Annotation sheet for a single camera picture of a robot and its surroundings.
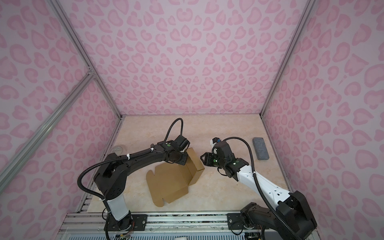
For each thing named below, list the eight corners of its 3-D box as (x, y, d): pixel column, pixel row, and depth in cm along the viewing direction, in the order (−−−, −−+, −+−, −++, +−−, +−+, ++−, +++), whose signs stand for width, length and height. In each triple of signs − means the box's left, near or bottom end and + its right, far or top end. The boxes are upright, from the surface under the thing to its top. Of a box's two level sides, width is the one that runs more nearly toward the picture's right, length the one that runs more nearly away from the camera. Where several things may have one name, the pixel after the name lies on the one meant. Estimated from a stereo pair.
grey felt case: (257, 161, 97) (259, 158, 94) (252, 140, 107) (253, 137, 104) (268, 161, 97) (270, 158, 94) (261, 140, 107) (263, 137, 104)
